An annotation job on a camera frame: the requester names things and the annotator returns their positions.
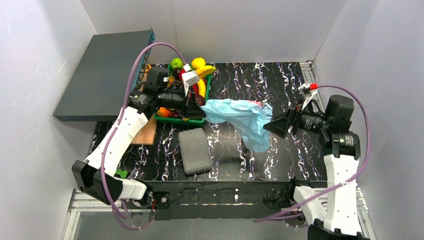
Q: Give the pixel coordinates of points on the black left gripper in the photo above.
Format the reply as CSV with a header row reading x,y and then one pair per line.
x,y
189,101

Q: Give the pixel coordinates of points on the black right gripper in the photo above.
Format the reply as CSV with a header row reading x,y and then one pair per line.
x,y
294,118

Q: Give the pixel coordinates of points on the light blue plastic bag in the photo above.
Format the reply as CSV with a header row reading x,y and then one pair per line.
x,y
247,117

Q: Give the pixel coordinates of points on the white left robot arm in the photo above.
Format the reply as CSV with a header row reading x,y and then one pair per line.
x,y
96,175

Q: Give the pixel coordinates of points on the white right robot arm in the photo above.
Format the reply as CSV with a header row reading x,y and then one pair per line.
x,y
342,150

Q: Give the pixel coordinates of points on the yellow fake banana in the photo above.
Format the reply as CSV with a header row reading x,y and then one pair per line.
x,y
201,88
203,71

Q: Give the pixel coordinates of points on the orange fake mango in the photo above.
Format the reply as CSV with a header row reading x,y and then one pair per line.
x,y
163,112

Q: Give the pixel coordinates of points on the green plastic fruit crate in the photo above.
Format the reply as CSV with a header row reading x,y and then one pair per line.
x,y
197,122

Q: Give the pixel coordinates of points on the wooden board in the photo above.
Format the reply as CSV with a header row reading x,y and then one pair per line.
x,y
145,132

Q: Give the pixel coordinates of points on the green bone-shaped toy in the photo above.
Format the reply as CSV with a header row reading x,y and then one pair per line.
x,y
121,173

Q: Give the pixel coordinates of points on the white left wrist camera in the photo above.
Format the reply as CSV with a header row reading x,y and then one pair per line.
x,y
189,77

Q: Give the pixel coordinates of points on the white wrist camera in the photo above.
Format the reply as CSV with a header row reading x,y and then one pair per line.
x,y
308,92
189,77

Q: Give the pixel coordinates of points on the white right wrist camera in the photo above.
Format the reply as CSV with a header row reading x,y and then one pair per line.
x,y
308,92

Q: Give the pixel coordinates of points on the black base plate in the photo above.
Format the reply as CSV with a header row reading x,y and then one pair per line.
x,y
218,199

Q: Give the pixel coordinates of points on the dark grey network switch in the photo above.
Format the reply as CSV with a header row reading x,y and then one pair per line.
x,y
97,87

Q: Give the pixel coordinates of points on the aluminium frame rail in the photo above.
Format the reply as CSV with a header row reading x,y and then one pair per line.
x,y
91,219

